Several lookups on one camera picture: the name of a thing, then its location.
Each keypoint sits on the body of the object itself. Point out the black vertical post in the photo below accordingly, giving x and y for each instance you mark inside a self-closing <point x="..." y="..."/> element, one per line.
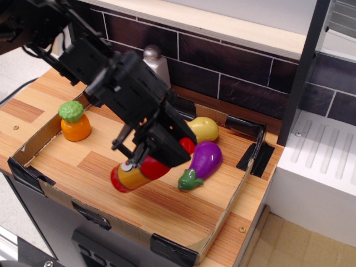
<point x="319" y="26"/>

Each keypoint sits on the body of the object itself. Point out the red hot sauce bottle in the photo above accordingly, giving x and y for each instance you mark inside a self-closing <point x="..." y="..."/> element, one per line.
<point x="126" y="177"/>

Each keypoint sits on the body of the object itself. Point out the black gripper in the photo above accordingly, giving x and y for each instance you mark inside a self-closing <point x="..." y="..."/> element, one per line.
<point x="154" y="117"/>

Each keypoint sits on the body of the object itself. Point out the yellow toy potato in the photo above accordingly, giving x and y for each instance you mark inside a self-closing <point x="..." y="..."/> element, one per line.
<point x="204" y="128"/>

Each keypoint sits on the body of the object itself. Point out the orange toy carrot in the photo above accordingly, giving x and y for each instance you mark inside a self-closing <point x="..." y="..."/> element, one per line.
<point x="75" y="124"/>

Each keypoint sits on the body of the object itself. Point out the white dish drying rack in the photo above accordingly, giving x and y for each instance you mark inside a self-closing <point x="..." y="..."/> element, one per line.
<point x="314" y="182"/>

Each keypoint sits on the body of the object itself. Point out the purple toy eggplant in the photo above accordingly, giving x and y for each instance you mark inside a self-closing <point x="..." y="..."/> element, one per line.
<point x="206" y="160"/>

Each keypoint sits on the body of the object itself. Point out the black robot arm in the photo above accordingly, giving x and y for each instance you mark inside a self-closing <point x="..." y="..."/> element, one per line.
<point x="54" y="32"/>

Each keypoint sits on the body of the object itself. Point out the cardboard fence with black tape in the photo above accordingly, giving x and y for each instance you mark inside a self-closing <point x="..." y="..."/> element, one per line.
<point x="66" y="185"/>

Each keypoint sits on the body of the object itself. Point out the white salt shaker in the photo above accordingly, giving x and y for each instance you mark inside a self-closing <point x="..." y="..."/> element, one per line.
<point x="154" y="59"/>

